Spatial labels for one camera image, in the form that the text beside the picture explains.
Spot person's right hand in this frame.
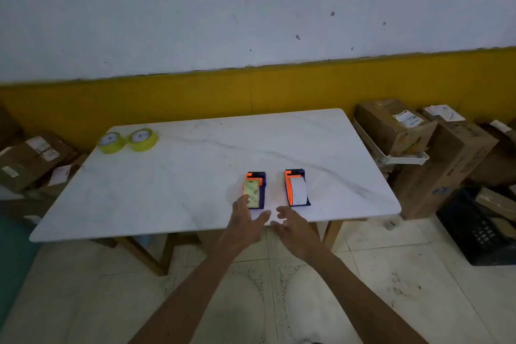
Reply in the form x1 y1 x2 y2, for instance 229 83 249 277
270 207 323 261

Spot cardboard box with white labels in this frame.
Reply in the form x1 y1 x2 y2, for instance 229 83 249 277
0 132 77 194

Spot black plastic crate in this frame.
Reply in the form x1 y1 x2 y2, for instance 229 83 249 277
436 186 516 267

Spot dark cardboard box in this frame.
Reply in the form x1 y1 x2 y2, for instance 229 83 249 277
468 118 516 187

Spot small labelled cardboard box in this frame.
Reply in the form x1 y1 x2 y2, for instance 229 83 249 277
354 99 438 159

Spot cardboard pieces in crate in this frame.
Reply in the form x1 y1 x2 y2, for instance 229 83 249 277
475 185 516 223

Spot blue orange dispenser, white tape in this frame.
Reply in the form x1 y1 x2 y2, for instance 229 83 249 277
284 169 312 207

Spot flat cardboard box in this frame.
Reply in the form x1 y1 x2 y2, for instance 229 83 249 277
24 153 88 200

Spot large tall cardboard box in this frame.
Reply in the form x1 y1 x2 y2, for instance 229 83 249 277
393 105 500 220

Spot person's left hand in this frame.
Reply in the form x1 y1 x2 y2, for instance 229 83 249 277
220 195 272 256

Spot wooden table leg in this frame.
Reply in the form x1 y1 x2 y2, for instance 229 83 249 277
115 234 176 277
322 220 344 252

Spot yellow-green tape roll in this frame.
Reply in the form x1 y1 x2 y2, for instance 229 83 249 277
98 132 126 154
127 128 159 152

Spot person's left forearm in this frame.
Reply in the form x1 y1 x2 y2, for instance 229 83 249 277
128 245 250 344

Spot white plastic tray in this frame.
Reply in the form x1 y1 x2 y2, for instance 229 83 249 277
352 118 430 166

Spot blue orange dispenser, green tape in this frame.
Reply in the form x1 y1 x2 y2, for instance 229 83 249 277
242 171 268 210

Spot person's right forearm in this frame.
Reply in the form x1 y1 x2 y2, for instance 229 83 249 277
300 248 429 344

